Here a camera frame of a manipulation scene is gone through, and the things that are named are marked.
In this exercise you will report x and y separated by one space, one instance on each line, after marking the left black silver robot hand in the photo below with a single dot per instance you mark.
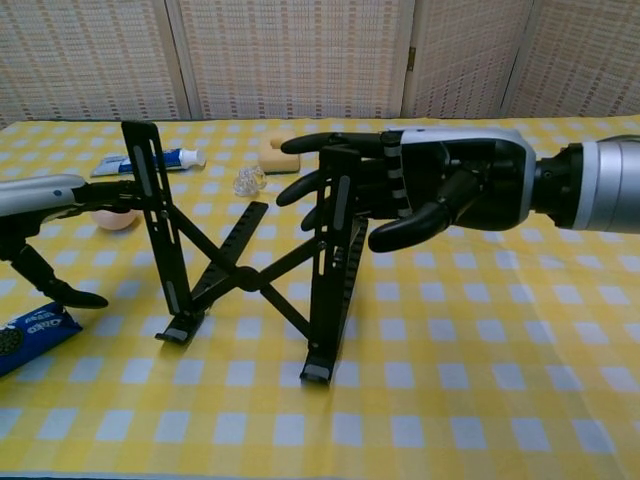
35 192

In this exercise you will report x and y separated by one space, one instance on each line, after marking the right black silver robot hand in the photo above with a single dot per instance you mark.
470 145

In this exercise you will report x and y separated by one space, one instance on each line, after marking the black folding laptop stand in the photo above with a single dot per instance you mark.
246 278

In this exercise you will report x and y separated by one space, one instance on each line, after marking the yellow white checkered tablecloth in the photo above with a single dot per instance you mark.
450 350

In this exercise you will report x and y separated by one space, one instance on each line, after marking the peach coloured ball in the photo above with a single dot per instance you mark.
117 220

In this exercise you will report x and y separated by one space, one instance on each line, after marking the woven folding screen panel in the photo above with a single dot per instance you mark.
460 55
290 55
85 60
580 55

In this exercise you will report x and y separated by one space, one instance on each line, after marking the brass screen hinge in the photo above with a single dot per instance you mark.
412 57

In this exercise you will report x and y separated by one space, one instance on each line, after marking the blue Oreo cookie packet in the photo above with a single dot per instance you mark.
35 335

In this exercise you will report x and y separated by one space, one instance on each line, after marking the blue white toothpaste tube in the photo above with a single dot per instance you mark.
182 159

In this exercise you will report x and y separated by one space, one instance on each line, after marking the yellow sponge with square hole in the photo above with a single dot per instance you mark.
277 161

